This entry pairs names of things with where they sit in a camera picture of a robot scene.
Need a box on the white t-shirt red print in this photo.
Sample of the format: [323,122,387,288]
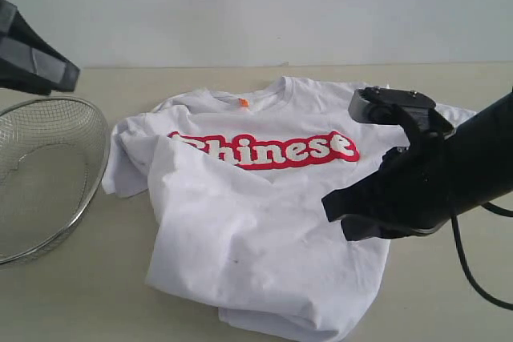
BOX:
[100,75,478,342]

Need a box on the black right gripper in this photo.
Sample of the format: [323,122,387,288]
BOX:
[321,125,473,241]

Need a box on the metal wire mesh basket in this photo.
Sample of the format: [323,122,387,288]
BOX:
[1,97,110,268]

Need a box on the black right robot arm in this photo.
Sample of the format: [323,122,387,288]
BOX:
[322,87,512,241]

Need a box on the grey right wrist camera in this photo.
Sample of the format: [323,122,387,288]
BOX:
[348,87,454,142]

